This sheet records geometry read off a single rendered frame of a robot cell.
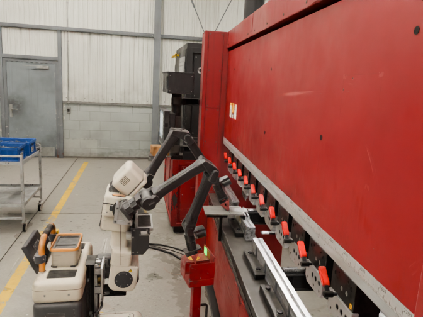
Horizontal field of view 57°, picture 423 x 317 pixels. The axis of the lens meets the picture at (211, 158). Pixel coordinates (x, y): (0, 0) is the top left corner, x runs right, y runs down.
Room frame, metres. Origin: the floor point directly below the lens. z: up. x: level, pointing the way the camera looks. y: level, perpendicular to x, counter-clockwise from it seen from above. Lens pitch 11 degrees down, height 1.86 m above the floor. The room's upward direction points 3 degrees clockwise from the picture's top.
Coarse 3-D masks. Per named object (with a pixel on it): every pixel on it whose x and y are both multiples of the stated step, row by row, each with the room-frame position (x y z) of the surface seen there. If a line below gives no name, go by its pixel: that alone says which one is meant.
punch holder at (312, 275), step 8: (312, 240) 1.31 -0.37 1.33; (312, 248) 1.30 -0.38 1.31; (320, 248) 1.24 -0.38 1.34; (312, 256) 1.30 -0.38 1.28; (320, 256) 1.23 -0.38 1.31; (328, 256) 1.19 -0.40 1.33; (320, 264) 1.22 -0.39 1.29; (328, 264) 1.19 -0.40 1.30; (312, 272) 1.28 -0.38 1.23; (328, 272) 1.19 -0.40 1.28; (312, 280) 1.27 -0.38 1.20; (312, 288) 1.26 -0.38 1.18; (320, 288) 1.20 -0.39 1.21; (320, 296) 1.20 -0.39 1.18
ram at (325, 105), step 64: (384, 0) 1.04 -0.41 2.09; (256, 64) 2.39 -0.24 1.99; (320, 64) 1.41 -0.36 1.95; (384, 64) 1.00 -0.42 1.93; (256, 128) 2.27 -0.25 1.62; (320, 128) 1.35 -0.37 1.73; (384, 128) 0.96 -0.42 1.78; (320, 192) 1.29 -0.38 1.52; (384, 192) 0.93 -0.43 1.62; (384, 256) 0.89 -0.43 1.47
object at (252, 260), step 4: (244, 252) 2.14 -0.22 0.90; (252, 252) 2.14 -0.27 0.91; (244, 256) 2.14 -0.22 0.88; (248, 256) 2.09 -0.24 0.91; (252, 256) 2.09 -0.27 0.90; (248, 260) 2.04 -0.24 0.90; (252, 260) 2.03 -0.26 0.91; (256, 260) 2.04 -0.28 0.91; (248, 264) 2.03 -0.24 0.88; (252, 264) 1.99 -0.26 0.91; (256, 264) 1.99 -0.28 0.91; (252, 268) 1.94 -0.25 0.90; (252, 272) 1.92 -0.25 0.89; (256, 272) 1.89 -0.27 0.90; (260, 272) 1.90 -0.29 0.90; (256, 276) 1.87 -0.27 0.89; (260, 276) 1.88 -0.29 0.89; (264, 276) 1.88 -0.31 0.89
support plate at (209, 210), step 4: (204, 208) 2.62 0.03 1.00; (208, 208) 2.62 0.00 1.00; (212, 208) 2.63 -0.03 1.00; (216, 208) 2.63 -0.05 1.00; (220, 208) 2.64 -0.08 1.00; (224, 208) 2.64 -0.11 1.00; (208, 212) 2.54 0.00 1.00; (212, 212) 2.55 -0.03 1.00; (216, 212) 2.55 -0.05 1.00; (220, 212) 2.56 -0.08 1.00; (224, 212) 2.56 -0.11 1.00; (228, 212) 2.57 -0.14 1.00; (232, 212) 2.57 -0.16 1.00; (236, 212) 2.57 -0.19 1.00; (240, 212) 2.58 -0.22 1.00
